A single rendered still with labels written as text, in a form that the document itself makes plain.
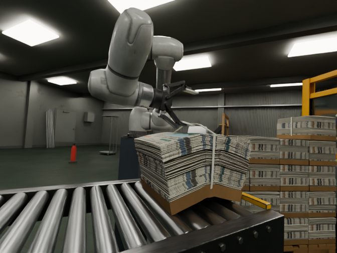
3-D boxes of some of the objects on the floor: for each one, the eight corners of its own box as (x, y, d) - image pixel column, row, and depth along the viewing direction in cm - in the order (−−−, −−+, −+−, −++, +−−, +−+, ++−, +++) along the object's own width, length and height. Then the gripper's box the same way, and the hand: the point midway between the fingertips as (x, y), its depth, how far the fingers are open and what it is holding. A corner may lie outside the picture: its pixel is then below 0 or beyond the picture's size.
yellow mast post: (300, 223, 203) (302, 80, 211) (306, 223, 204) (308, 81, 213) (307, 228, 194) (309, 78, 202) (313, 228, 195) (315, 79, 204)
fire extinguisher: (71, 163, 481) (72, 143, 484) (65, 162, 492) (67, 143, 495) (78, 162, 504) (80, 143, 507) (73, 161, 515) (75, 142, 518)
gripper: (151, 68, 65) (193, 83, 75) (142, 129, 64) (186, 136, 73) (158, 62, 58) (204, 79, 68) (148, 130, 57) (196, 137, 67)
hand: (192, 108), depth 70 cm, fingers open, 14 cm apart
